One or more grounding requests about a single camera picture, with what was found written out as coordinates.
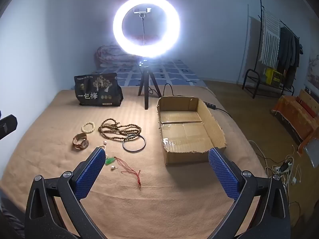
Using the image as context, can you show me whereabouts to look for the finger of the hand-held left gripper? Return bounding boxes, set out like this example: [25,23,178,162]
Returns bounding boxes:
[0,115,18,140]

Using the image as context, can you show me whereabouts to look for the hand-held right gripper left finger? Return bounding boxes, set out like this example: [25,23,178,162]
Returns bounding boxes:
[25,147,106,239]

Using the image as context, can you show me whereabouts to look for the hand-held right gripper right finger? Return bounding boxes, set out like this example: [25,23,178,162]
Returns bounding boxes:
[208,147,291,239]

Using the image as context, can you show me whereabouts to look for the green pendant with red cord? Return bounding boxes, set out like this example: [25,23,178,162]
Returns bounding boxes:
[105,156,141,188]

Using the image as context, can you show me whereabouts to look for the brown strap wristwatch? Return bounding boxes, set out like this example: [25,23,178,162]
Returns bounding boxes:
[72,133,89,151]

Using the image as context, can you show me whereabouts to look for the black bangle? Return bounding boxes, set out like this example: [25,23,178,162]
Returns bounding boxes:
[122,134,147,152]

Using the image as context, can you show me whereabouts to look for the white bead bracelet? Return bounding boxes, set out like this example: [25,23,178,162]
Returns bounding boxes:
[81,121,96,133]

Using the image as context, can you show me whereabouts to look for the wooden bead necklace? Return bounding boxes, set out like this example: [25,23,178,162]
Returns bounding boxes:
[98,119,142,142]

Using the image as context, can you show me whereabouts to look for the cardboard box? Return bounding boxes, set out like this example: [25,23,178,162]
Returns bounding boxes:
[157,96,227,166]

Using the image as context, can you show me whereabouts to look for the white power strip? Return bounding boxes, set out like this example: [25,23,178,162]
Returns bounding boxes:
[273,163,292,173]

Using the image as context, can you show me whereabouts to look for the black printed bag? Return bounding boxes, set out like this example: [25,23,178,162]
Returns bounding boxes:
[74,73,124,107]

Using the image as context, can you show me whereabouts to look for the grey foil sheet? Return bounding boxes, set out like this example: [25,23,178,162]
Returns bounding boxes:
[299,139,319,168]

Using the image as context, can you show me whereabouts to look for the brown wooden box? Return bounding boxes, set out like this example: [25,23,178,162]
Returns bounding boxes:
[272,95,319,150]

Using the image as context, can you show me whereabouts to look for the dark cloth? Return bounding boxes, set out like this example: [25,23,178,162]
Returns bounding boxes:
[0,189,25,239]

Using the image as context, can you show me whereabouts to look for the black tripod stand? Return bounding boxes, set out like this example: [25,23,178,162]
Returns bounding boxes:
[138,15,161,110]

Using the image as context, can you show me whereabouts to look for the black clothes rack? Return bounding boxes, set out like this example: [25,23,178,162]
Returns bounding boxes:
[242,0,303,99]

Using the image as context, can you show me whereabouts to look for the yellow box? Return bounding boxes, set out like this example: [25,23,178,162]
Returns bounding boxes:
[265,68,283,84]

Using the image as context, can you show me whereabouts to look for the wooden board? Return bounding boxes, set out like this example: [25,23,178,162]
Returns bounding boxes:
[298,89,319,120]

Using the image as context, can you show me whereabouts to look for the folded quilt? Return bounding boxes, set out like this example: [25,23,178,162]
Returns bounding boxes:
[94,45,140,69]

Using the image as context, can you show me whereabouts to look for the blue patterned sheet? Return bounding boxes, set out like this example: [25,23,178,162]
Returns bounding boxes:
[117,59,207,87]

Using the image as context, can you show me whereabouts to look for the dark hanging clothes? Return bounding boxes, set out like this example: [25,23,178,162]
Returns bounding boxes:
[277,27,303,68]

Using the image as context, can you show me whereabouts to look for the striped hanging cloth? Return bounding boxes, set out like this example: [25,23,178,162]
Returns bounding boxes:
[259,9,282,65]

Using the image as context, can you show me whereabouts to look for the power strip with cables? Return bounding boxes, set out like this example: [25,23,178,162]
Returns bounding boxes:
[248,139,302,187]

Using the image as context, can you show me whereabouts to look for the wall poster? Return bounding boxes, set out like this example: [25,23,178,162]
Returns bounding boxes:
[304,47,319,92]

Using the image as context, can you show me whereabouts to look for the white ring light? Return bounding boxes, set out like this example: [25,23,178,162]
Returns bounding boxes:
[113,0,186,60]

